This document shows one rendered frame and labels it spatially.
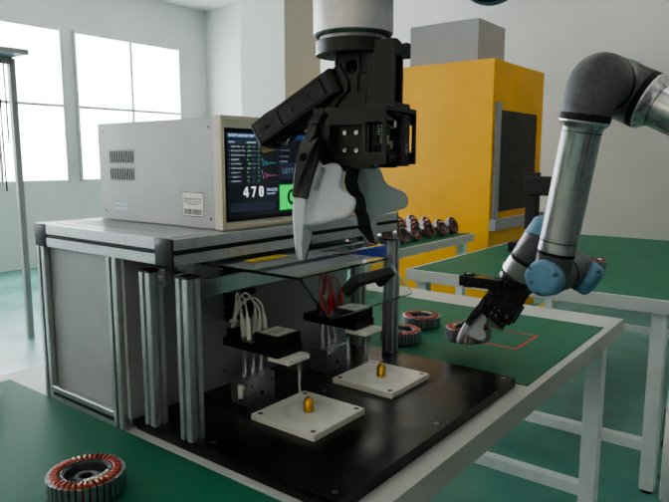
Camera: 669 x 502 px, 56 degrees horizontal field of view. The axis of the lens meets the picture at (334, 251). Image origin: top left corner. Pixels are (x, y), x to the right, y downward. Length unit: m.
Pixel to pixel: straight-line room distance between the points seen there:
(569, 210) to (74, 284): 0.98
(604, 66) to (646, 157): 4.99
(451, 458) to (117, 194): 0.84
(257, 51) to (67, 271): 4.25
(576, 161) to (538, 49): 5.39
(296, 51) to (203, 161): 4.19
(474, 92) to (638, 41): 2.04
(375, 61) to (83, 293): 0.87
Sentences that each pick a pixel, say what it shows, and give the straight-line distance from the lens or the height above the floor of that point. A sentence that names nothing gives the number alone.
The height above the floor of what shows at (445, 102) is 1.67.
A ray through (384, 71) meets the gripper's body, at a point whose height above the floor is 1.32.
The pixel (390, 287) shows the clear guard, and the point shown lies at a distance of 1.09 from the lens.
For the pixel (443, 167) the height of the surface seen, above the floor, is 1.18.
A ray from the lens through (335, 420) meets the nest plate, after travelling 1.16.
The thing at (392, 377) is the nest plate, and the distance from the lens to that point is 1.37.
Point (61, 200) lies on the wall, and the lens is 8.12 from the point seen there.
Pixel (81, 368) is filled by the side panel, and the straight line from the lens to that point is 1.36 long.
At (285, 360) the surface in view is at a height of 0.88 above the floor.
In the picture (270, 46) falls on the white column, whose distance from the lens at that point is 5.33.
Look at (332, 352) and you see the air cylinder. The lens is 1.42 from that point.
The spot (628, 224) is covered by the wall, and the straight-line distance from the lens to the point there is 6.34.
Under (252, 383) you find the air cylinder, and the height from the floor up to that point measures 0.81.
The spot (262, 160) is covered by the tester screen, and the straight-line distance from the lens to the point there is 1.21.
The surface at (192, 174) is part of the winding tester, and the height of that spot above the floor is 1.21.
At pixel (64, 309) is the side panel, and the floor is 0.94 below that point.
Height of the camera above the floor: 1.24
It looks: 8 degrees down
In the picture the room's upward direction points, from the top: straight up
